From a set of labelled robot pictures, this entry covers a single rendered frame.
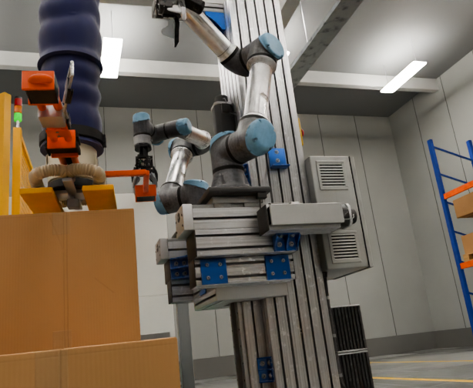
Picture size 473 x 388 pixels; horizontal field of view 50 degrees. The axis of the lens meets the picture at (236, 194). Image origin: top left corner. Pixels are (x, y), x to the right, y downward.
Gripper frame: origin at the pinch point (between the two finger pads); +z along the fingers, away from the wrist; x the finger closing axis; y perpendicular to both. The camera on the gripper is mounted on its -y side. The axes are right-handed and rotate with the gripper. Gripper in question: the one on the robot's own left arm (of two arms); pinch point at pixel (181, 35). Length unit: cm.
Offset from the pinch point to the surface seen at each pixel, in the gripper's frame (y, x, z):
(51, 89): 40, 26, 37
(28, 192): 48, -22, 47
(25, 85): 45, 26, 36
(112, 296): 25, -6, 83
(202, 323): -227, -956, 41
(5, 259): 53, -9, 70
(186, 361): -19, -127, 104
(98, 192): 27, -22, 47
